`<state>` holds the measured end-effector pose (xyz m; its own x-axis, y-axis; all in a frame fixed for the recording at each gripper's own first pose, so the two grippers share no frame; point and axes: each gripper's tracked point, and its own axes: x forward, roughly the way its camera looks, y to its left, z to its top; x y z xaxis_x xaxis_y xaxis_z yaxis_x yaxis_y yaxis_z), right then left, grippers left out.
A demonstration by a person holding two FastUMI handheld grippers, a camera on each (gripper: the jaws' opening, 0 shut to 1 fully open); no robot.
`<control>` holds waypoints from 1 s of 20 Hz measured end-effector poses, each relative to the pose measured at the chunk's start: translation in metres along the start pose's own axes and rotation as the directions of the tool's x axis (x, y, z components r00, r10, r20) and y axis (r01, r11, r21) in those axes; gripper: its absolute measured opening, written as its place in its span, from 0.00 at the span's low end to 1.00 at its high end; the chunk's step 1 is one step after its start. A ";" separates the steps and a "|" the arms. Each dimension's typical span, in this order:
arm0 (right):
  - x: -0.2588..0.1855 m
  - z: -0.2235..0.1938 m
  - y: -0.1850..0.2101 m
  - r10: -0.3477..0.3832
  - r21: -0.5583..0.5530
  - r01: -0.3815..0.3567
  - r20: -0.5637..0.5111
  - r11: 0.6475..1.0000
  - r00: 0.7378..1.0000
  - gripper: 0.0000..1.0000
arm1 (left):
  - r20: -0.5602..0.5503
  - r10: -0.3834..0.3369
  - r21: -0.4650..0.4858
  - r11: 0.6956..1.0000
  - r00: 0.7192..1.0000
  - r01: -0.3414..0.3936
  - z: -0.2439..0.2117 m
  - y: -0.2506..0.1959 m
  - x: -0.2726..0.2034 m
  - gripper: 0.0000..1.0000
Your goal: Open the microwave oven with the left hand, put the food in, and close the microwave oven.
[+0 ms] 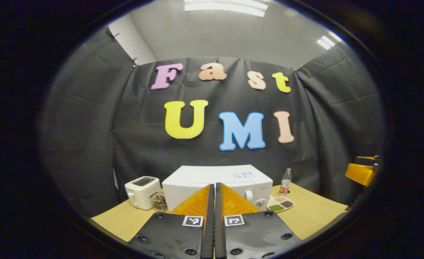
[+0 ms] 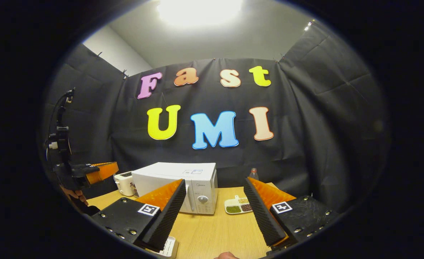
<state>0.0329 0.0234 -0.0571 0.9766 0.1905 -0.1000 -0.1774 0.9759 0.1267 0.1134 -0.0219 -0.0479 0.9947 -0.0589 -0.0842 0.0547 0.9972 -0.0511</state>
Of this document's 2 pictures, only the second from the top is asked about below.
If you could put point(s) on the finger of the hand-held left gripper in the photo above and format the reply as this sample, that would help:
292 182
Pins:
104 171

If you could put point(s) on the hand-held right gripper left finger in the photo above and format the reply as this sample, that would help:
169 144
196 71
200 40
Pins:
168 212

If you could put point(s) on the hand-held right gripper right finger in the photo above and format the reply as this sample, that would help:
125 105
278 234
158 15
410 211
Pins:
260 216

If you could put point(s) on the white microwave oven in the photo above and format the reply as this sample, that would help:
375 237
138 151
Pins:
197 176

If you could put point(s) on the white divided tray of beans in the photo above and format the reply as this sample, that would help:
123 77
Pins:
237 207

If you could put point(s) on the white toaster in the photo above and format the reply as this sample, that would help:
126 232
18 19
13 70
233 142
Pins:
124 184

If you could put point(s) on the white rectangular plate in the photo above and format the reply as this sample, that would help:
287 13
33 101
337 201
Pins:
168 246

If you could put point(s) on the clear plastic water bottle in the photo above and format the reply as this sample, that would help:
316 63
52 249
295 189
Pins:
254 174

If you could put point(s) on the black backdrop cloth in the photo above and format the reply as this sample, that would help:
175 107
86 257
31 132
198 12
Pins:
323 108

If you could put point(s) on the large ceiling light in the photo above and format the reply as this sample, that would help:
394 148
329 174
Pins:
199 10

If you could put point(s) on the small ceiling light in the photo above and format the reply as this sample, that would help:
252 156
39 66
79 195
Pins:
308 26

